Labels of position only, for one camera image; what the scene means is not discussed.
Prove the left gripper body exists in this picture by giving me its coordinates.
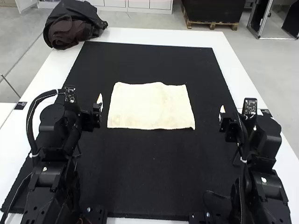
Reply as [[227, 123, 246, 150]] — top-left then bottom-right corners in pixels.
[[81, 103, 104, 133]]

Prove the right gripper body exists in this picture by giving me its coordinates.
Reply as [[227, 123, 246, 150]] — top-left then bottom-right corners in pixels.
[[219, 116, 241, 142]]

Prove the pale towel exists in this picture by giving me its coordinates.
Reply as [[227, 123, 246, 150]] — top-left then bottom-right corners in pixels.
[[107, 81, 196, 131]]

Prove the black mat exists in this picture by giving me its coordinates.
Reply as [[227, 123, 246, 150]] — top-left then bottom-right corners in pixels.
[[0, 41, 245, 221]]

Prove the dark clothing pile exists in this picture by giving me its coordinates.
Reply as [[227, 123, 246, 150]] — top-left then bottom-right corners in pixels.
[[43, 0, 109, 50]]

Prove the wooden pallet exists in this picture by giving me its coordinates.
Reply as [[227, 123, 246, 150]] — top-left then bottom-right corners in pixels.
[[180, 1, 239, 31]]

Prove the metal chair leg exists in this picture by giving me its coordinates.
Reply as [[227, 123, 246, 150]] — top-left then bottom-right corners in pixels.
[[0, 73, 21, 99]]

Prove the white cupboard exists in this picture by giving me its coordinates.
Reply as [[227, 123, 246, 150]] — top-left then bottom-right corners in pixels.
[[37, 0, 174, 15]]

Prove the black crate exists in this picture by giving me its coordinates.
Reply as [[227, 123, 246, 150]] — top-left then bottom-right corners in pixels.
[[181, 0, 246, 23]]

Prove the black cable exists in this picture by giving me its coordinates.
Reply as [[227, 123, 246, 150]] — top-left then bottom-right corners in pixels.
[[232, 111, 252, 168], [26, 88, 66, 160]]

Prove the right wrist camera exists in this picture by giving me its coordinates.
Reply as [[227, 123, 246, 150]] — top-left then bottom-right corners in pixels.
[[242, 97, 258, 118]]

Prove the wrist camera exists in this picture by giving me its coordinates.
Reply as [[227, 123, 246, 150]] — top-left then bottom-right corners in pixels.
[[242, 97, 258, 118], [63, 85, 77, 104]]

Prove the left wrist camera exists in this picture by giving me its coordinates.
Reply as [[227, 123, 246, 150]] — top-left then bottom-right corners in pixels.
[[63, 85, 77, 104]]

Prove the metal frame trolley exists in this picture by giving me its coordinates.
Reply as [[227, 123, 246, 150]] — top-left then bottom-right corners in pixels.
[[247, 0, 299, 40]]

